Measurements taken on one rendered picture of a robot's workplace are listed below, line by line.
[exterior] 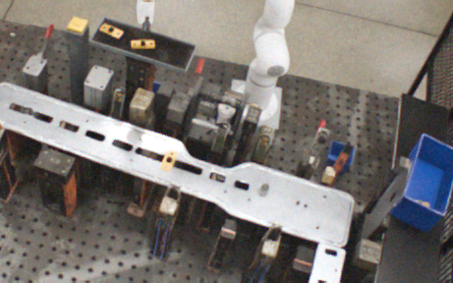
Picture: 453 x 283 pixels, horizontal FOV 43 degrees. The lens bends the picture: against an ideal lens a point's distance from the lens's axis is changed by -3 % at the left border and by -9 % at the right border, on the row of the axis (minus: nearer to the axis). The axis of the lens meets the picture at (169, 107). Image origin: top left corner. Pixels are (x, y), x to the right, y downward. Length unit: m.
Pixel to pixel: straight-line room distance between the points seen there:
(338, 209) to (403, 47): 2.40
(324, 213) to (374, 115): 0.87
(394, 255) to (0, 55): 1.89
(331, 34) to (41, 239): 2.62
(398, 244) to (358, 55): 2.22
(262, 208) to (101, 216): 0.63
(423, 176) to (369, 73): 1.84
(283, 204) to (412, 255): 0.49
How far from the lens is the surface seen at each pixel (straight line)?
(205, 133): 2.22
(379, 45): 4.28
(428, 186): 2.30
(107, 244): 2.25
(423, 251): 2.15
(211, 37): 3.91
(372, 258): 2.02
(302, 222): 2.06
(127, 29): 2.25
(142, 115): 2.14
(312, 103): 2.77
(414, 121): 2.46
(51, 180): 2.08
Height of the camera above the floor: 2.75
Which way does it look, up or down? 52 degrees down
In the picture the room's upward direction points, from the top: 9 degrees clockwise
